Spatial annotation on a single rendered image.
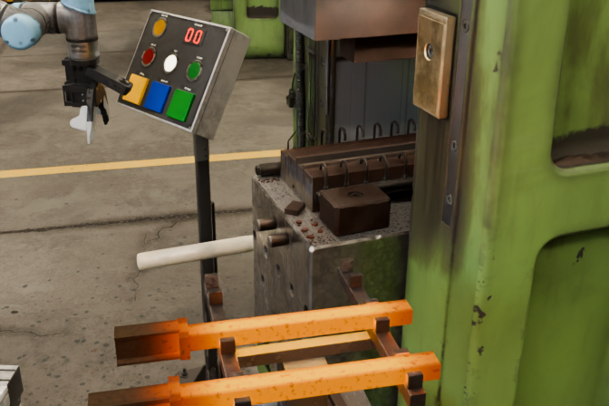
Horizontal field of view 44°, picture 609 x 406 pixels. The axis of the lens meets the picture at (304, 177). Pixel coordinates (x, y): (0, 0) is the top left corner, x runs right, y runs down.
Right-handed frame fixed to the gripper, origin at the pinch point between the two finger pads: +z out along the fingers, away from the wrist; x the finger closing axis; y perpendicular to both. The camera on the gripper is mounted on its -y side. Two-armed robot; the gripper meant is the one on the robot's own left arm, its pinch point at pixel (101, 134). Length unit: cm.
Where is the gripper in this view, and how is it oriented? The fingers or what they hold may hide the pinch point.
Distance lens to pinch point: 197.5
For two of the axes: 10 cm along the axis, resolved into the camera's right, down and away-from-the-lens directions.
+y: -10.0, -0.2, 0.2
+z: -0.1, 9.2, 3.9
